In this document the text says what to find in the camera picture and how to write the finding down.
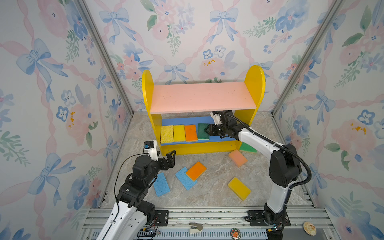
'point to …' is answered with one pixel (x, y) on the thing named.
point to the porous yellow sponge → (167, 134)
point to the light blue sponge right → (186, 181)
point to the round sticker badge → (235, 233)
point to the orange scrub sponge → (190, 133)
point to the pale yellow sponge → (196, 171)
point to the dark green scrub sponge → (202, 134)
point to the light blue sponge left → (161, 185)
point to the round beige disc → (309, 228)
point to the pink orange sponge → (238, 158)
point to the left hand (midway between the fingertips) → (167, 150)
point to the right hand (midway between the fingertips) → (206, 128)
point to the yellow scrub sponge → (179, 133)
